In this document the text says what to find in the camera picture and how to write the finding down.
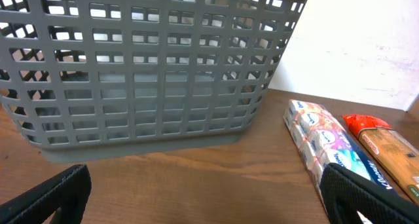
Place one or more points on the grey plastic lattice basket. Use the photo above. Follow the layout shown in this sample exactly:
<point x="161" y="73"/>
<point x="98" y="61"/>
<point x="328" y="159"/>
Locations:
<point x="93" y="79"/>

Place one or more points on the spaghetti packet with red ends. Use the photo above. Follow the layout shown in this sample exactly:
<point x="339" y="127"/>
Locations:
<point x="393" y="152"/>

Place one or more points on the Kleenex tissue multipack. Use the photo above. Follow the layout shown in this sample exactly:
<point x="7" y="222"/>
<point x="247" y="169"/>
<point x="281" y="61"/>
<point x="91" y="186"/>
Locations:
<point x="320" y="139"/>

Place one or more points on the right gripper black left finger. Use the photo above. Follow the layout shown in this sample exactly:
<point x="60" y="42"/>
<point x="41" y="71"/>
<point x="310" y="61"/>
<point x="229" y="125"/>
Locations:
<point x="63" y="197"/>

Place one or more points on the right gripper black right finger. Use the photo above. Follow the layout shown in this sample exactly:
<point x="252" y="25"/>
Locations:
<point x="346" y="195"/>

